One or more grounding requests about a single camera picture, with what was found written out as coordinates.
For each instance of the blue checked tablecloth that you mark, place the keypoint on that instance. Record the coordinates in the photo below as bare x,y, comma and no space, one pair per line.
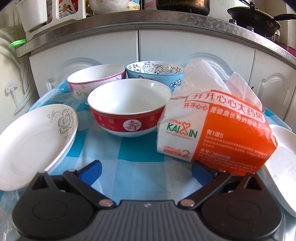
132,169

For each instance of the red white bowl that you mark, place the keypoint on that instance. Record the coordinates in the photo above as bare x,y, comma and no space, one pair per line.
129,107

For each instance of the orange tissue pack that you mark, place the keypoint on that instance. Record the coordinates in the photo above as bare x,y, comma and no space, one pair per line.
219,123

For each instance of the white plate grey flower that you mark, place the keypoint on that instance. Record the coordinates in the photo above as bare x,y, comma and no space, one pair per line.
37,141

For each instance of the pink floral white bowl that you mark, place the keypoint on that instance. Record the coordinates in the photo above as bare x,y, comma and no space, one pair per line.
81,83

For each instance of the black wok with handle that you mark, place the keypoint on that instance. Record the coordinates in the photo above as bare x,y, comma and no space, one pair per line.
262,23

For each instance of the large white plate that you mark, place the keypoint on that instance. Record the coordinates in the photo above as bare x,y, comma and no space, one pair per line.
279,170

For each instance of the white utensil holder cup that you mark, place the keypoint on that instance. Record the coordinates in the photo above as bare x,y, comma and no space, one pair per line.
32,13

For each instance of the white floral bowl on counter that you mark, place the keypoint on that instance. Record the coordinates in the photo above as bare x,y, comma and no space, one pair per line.
100,7

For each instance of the white spice rack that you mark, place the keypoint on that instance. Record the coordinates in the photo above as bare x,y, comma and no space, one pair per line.
62,13

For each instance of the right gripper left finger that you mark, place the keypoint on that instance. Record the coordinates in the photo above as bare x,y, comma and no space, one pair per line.
64,203

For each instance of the green clip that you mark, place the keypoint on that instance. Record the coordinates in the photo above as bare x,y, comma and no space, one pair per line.
17,43

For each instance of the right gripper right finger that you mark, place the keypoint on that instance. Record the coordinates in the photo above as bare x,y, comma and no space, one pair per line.
229,203

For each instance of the blue cartoon animal bowl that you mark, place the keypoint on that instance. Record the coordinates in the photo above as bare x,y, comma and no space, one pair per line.
166,73

